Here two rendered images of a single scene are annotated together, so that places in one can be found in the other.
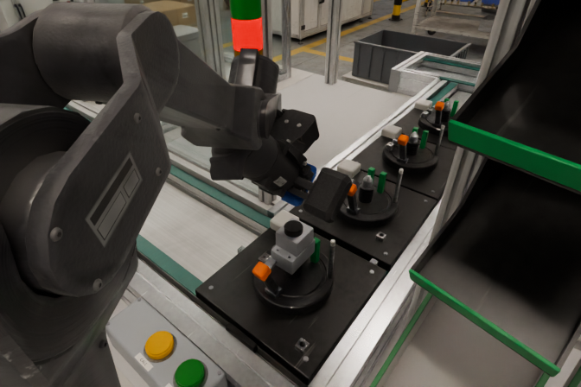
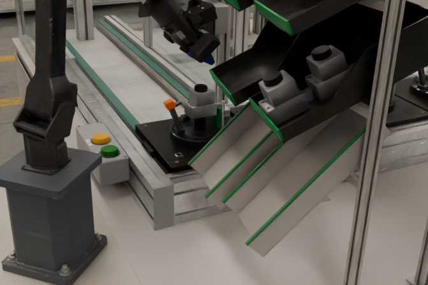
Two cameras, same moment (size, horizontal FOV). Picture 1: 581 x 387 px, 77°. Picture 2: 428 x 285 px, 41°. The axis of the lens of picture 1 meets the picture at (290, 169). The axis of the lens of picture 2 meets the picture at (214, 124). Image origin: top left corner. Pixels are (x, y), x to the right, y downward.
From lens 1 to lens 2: 87 cm
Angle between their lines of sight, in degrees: 24
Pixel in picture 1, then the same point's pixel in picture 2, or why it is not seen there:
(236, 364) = (137, 156)
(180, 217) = (154, 104)
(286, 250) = (193, 102)
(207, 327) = (131, 141)
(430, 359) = (233, 154)
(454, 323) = (253, 135)
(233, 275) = (162, 125)
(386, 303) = not seen: hidden behind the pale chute
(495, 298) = (239, 84)
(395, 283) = not seen: hidden behind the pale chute
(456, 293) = (226, 83)
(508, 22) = not seen: outside the picture
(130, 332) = (88, 132)
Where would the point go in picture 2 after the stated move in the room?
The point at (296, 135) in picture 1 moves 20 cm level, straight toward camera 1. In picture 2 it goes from (197, 11) to (144, 34)
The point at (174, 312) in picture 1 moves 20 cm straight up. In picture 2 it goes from (117, 131) to (113, 51)
